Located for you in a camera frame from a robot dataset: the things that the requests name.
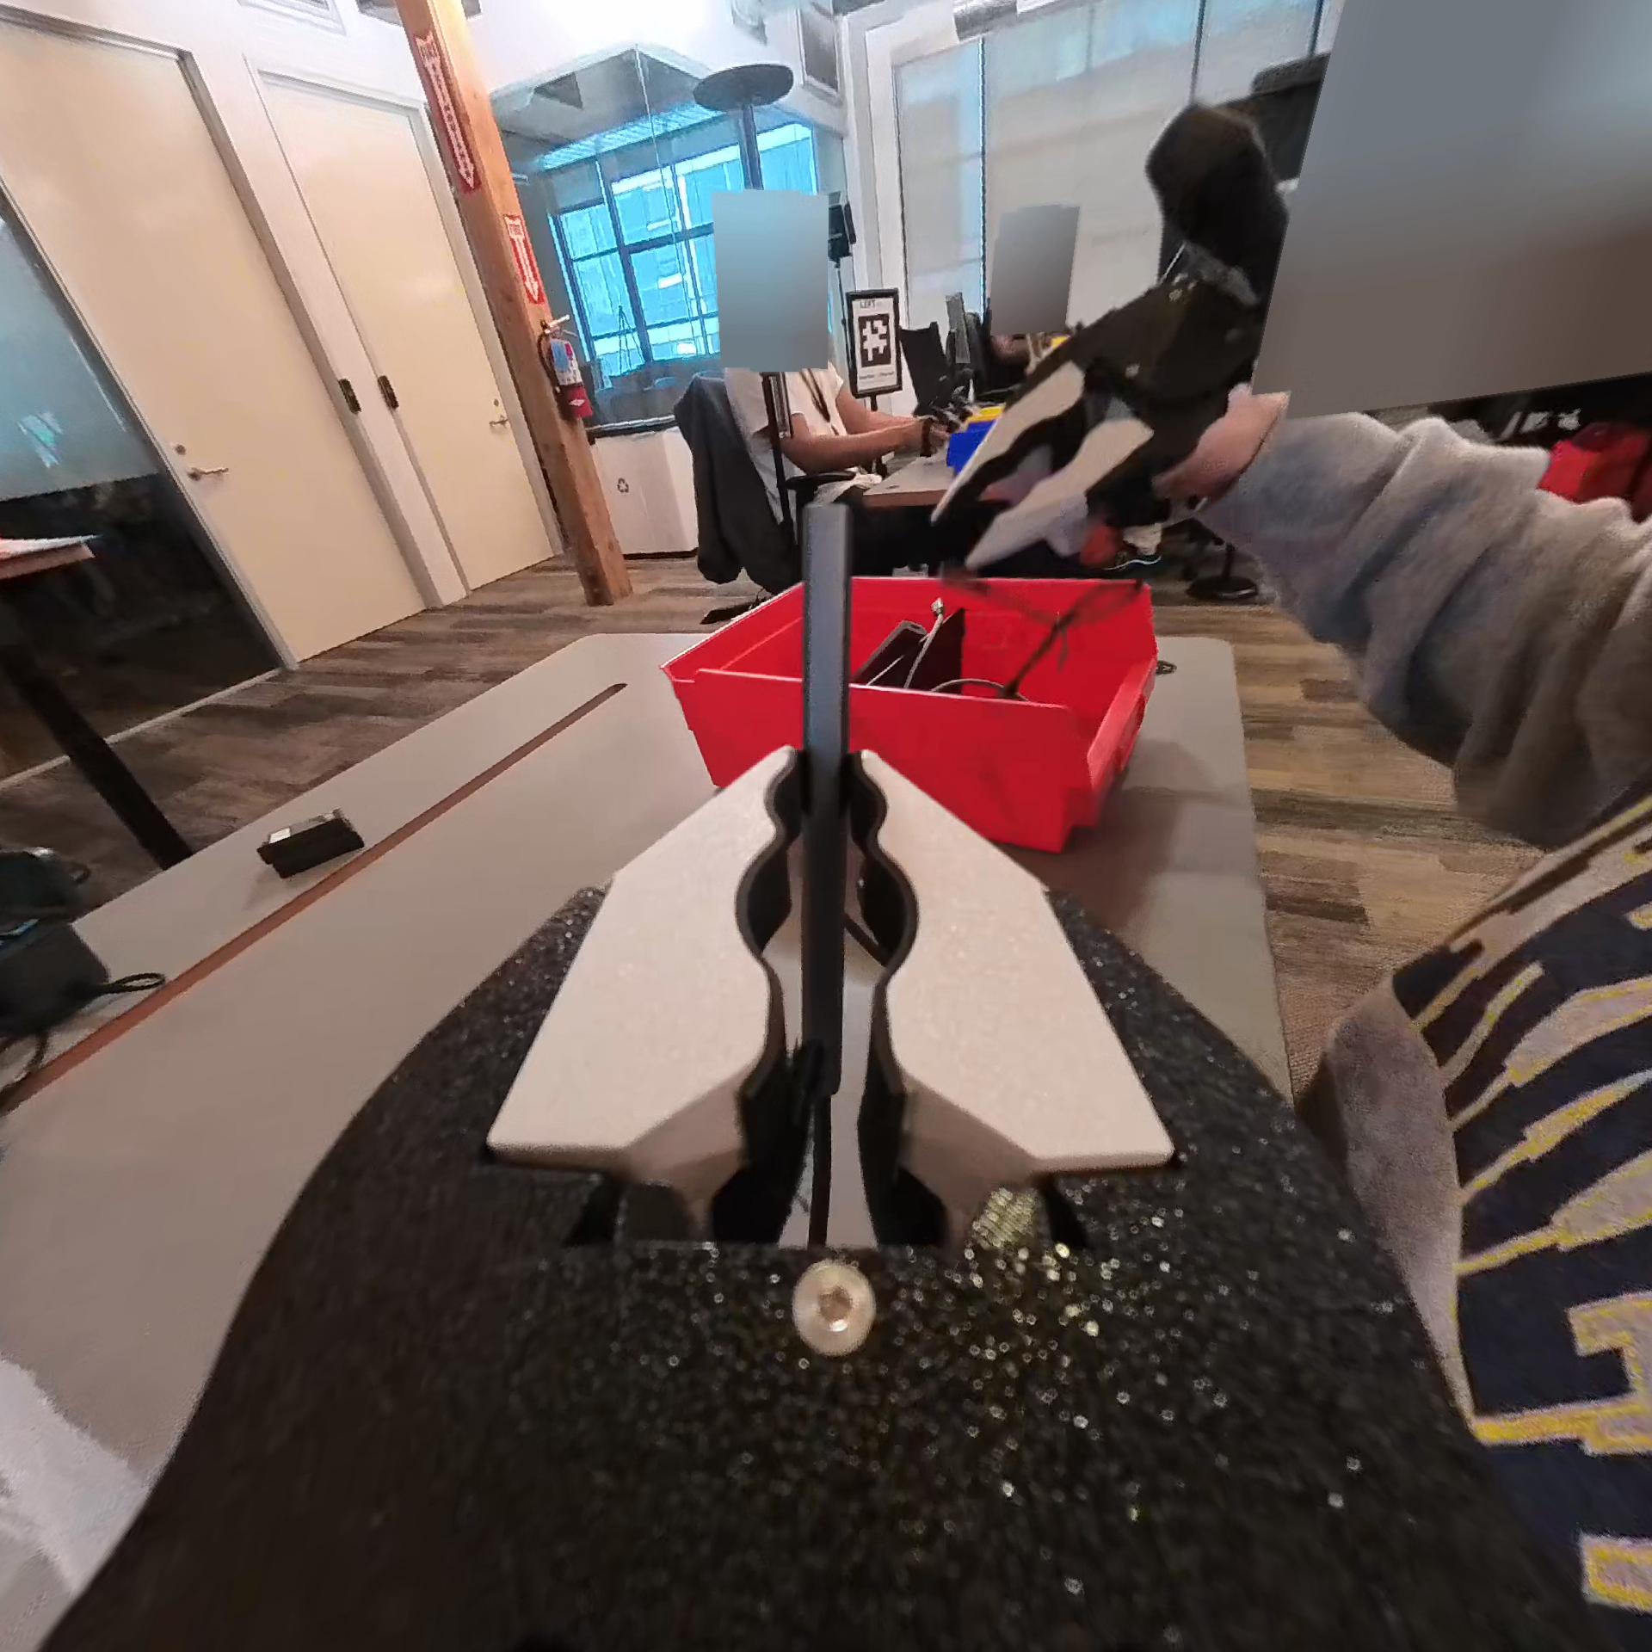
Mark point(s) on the printed marker frame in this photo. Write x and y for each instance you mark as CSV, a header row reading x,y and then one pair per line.
x,y
873,342

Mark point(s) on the cream door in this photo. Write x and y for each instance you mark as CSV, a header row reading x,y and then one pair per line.
x,y
450,323
257,388

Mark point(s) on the small black device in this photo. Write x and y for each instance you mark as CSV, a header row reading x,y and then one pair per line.
x,y
309,846

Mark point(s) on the black office chair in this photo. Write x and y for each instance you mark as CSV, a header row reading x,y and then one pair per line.
x,y
735,478

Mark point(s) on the black computer monitor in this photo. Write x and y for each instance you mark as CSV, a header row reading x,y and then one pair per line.
x,y
928,362

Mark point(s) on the person's right hand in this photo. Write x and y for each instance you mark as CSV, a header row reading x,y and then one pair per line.
x,y
1225,445

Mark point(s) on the white recycling cabinet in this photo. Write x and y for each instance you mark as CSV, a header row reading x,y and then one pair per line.
x,y
645,490

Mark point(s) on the blue plastic bin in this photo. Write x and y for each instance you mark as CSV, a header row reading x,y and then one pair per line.
x,y
973,439

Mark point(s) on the black floor lamp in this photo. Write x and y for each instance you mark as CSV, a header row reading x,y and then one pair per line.
x,y
745,91

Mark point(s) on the person's right forearm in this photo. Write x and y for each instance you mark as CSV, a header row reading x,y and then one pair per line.
x,y
1445,580

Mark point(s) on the red arrow sign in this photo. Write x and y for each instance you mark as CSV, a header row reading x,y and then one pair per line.
x,y
444,116
525,258

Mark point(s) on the wooden post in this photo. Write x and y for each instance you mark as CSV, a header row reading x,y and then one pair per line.
x,y
580,515

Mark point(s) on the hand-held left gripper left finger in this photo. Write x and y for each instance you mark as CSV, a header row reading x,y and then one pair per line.
x,y
631,1033

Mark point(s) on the dark grey usb hub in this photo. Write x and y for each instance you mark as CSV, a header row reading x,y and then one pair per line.
x,y
826,710
883,651

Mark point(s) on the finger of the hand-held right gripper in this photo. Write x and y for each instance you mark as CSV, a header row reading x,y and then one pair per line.
x,y
1019,439
1058,498

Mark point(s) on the wooden side table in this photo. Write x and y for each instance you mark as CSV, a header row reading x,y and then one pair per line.
x,y
51,553

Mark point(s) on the red fire extinguisher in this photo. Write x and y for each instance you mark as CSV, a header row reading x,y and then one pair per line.
x,y
564,368

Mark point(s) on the office desk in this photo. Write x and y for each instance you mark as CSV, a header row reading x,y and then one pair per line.
x,y
903,484

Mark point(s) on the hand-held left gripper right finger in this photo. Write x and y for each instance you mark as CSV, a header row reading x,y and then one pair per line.
x,y
1019,1033

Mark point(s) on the person's patterned sweater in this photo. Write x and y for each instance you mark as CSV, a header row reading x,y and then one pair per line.
x,y
1548,1160

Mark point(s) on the red plastic bin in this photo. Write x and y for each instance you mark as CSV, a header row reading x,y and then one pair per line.
x,y
903,761
1601,464

